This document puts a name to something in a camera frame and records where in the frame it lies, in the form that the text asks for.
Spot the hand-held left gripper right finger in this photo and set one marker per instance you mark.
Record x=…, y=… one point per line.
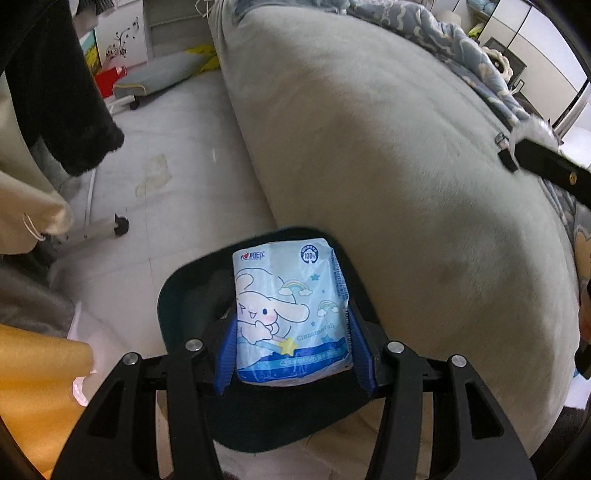
x=364, y=357

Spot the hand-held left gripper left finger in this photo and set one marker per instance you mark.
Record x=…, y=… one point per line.
x=226, y=364

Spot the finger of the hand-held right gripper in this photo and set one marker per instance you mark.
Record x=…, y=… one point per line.
x=545, y=164

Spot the black trash bin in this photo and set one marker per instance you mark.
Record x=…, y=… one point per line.
x=184, y=295

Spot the blue cartoon tissue packet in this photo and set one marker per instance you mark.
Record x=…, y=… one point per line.
x=286, y=300

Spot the grey furry thing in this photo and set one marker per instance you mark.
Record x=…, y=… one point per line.
x=535, y=127

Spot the blue cloud-print blanket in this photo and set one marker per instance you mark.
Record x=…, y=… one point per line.
x=466, y=50

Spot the white wardrobe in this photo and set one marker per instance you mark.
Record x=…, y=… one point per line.
x=535, y=23

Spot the grey-green sofa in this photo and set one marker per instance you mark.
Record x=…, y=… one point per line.
x=392, y=161

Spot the yellow cloth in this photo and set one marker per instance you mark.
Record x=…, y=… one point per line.
x=37, y=383

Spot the white clothes rack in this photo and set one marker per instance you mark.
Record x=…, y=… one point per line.
x=92, y=228

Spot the grey fuzzy cloth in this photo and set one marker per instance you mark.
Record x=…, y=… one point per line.
x=27, y=300

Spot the beige coat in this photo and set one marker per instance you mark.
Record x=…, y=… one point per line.
x=27, y=207

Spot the grey cushioned wheeled stool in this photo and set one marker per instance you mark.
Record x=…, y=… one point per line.
x=157, y=74

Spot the red box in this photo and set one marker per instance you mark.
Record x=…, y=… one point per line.
x=108, y=83

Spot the yellow green wrapper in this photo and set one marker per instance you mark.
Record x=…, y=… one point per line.
x=205, y=50

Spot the black fuzzy garment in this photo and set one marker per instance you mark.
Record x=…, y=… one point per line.
x=51, y=83

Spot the colourful canvas painting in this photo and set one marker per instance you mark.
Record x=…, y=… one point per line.
x=90, y=50

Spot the white dressing table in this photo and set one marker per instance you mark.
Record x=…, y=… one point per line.
x=129, y=27

